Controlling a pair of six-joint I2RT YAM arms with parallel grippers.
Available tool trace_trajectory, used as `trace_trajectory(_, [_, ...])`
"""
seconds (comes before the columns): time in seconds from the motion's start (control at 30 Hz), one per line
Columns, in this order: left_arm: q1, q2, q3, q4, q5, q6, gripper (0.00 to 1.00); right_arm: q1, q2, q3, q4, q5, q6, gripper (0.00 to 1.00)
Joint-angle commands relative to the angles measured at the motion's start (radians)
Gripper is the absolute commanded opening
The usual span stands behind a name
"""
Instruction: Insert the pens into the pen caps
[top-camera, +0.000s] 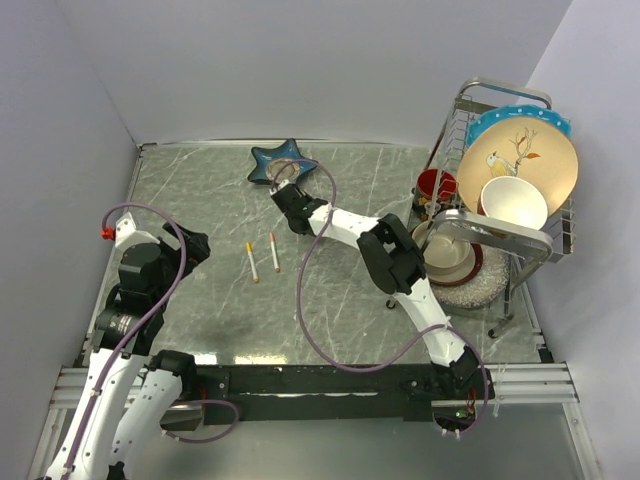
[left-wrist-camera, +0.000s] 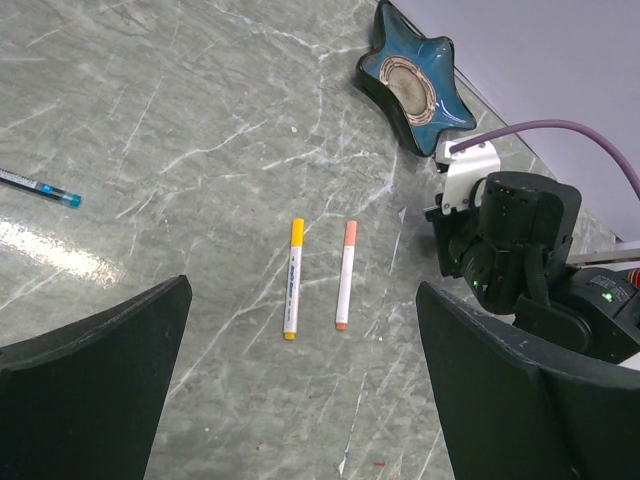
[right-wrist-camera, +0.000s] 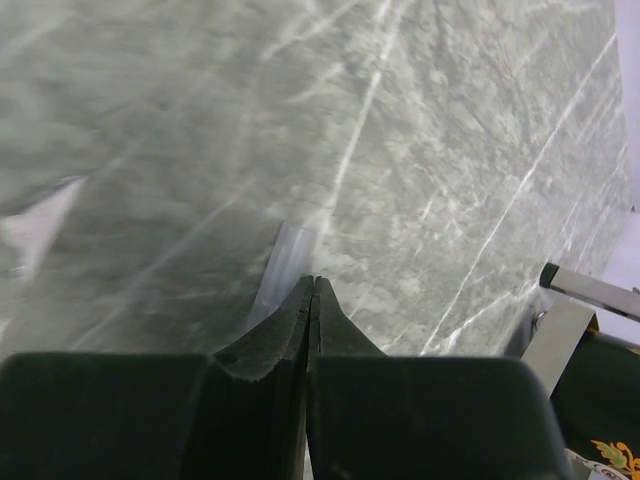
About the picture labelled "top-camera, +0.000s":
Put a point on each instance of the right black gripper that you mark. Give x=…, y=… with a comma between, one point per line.
x=306, y=198

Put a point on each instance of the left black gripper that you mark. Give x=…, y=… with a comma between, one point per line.
x=196, y=249

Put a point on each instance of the white marker orange tip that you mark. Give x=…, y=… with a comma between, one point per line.
x=274, y=252

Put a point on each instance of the white marker yellow tip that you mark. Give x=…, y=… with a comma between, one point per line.
x=252, y=262

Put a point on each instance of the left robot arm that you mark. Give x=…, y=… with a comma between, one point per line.
x=128, y=390

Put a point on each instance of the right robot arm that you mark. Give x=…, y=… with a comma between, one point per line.
x=395, y=264

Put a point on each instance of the blue star-shaped dish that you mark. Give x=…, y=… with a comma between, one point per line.
x=284, y=162

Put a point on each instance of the red cup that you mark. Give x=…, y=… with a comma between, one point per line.
x=434, y=189

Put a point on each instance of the red rimmed bowl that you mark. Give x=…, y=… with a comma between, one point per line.
x=449, y=262

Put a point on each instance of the metal dish rack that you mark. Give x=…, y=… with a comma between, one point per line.
x=527, y=249

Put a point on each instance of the grey speckled plate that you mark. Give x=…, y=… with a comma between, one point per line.
x=481, y=277

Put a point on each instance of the white bowl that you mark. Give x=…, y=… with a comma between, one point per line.
x=513, y=200

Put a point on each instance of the tan bird plate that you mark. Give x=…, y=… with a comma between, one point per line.
x=524, y=147

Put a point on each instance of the blue dotted plate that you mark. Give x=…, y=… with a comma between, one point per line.
x=496, y=115

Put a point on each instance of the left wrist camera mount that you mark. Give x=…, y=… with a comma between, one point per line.
x=125, y=234

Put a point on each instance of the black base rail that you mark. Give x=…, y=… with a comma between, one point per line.
x=411, y=392

